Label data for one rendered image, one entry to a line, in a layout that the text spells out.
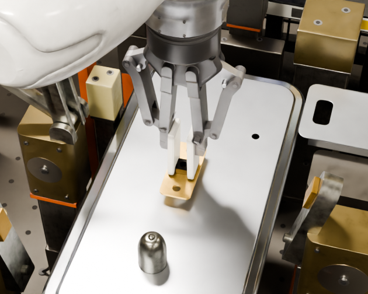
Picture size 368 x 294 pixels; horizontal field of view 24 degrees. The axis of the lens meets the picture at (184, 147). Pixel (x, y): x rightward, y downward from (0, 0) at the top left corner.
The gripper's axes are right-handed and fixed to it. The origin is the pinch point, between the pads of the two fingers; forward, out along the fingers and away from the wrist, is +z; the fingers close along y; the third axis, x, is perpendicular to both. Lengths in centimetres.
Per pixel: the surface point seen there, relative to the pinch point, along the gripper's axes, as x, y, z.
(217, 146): 6.0, 2.7, 5.2
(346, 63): 23.4, 16.1, 3.4
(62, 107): -1.9, -13.8, -5.0
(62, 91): -1.2, -13.9, -6.7
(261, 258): -8.7, 11.5, 5.5
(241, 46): 25.0, 1.4, 5.3
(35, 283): -2.3, -22.4, 35.3
